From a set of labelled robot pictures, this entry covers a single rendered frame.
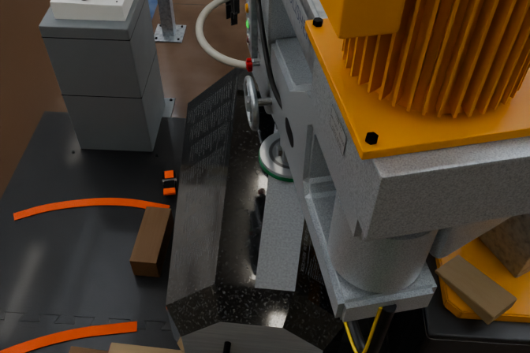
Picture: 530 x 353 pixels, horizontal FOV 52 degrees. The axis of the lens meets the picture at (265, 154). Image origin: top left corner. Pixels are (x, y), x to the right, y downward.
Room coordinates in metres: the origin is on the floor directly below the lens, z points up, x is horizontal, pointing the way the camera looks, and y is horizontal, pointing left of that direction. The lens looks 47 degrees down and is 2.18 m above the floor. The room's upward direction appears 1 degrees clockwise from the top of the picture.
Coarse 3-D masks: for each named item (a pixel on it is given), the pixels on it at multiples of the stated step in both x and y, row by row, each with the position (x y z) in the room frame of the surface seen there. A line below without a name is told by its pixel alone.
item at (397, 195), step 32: (288, 0) 0.93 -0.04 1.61; (320, 96) 0.65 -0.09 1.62; (352, 160) 0.50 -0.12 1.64; (384, 160) 0.44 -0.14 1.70; (416, 160) 0.44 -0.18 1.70; (448, 160) 0.44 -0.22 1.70; (480, 160) 0.44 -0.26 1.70; (512, 160) 0.45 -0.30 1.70; (352, 192) 0.48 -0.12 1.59; (384, 192) 0.41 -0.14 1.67; (416, 192) 0.42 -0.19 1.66; (448, 192) 0.43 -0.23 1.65; (480, 192) 0.44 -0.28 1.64; (512, 192) 0.45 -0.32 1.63; (384, 224) 0.42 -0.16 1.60; (416, 224) 0.43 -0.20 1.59; (448, 224) 0.44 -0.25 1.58
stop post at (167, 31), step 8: (160, 0) 3.11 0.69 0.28; (168, 0) 3.10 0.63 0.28; (160, 8) 3.11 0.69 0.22; (168, 8) 3.11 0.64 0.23; (160, 16) 3.11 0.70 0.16; (168, 16) 3.11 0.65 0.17; (160, 24) 3.23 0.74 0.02; (168, 24) 3.11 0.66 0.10; (176, 24) 3.24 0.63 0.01; (160, 32) 3.14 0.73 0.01; (168, 32) 3.11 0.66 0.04; (176, 32) 3.15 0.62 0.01; (184, 32) 3.15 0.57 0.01; (160, 40) 3.05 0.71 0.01; (168, 40) 3.05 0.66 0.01; (176, 40) 3.06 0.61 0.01
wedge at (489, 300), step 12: (444, 264) 0.86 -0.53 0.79; (456, 264) 0.86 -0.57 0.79; (468, 264) 0.86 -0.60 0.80; (444, 276) 0.82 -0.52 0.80; (456, 276) 0.82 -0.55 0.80; (468, 276) 0.82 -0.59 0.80; (480, 276) 0.81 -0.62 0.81; (456, 288) 0.78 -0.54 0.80; (468, 288) 0.77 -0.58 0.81; (480, 288) 0.77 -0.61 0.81; (492, 288) 0.77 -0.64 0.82; (504, 288) 0.77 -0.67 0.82; (468, 300) 0.74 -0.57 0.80; (480, 300) 0.73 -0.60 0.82; (492, 300) 0.73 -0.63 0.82; (504, 300) 0.73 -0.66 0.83; (516, 300) 0.73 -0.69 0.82; (480, 312) 0.70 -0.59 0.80; (492, 312) 0.69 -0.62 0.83; (504, 312) 0.71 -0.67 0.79
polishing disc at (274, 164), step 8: (272, 136) 1.32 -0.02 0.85; (264, 144) 1.28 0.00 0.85; (272, 144) 1.28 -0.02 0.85; (264, 152) 1.25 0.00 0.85; (272, 152) 1.25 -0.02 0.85; (264, 160) 1.21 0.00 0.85; (272, 160) 1.21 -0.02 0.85; (280, 160) 1.21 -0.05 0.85; (272, 168) 1.18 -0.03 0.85; (280, 168) 1.18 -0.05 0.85; (288, 168) 1.18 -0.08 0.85; (288, 176) 1.14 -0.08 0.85
